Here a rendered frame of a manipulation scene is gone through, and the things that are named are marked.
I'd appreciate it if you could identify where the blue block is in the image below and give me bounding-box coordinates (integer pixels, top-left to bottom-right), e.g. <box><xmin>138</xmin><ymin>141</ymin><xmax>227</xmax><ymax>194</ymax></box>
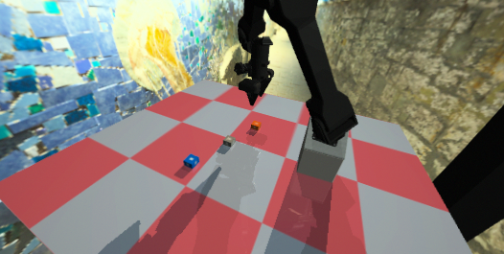
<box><xmin>183</xmin><ymin>154</ymin><xmax>199</xmax><ymax>169</ymax></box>

